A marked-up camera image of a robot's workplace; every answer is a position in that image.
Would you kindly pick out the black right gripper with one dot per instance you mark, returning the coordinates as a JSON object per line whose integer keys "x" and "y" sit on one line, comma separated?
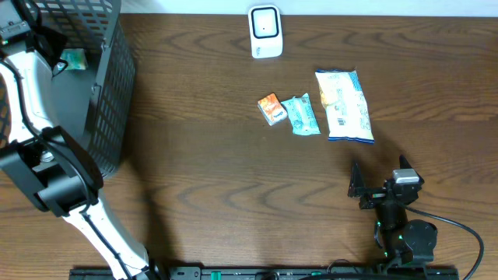
{"x": 372, "y": 196}

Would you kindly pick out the yellow blue snack bag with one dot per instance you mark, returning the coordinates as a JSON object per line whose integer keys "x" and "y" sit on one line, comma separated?
{"x": 345, "y": 106}

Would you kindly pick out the light teal wipes pack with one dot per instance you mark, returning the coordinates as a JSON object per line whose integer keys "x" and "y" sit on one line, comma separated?
{"x": 301, "y": 115}

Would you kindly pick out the orange tissue pack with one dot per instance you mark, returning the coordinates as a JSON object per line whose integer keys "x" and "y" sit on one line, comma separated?
{"x": 272, "y": 109}

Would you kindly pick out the green tissue pack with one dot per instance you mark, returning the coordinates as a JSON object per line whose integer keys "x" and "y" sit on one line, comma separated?
{"x": 76, "y": 59}

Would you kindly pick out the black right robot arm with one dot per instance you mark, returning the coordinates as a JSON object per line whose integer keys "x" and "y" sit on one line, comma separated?
{"x": 405, "y": 241}

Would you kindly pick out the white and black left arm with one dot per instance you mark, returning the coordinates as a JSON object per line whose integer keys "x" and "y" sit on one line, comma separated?
{"x": 71, "y": 187}

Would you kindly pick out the dark grey mesh basket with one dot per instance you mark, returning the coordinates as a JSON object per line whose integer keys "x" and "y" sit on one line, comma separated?
{"x": 37, "y": 91}

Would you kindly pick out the round black tin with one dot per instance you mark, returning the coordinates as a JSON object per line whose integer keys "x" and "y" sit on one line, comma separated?
{"x": 46, "y": 157}

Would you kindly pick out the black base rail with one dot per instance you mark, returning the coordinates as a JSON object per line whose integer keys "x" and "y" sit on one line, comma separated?
{"x": 196, "y": 273}

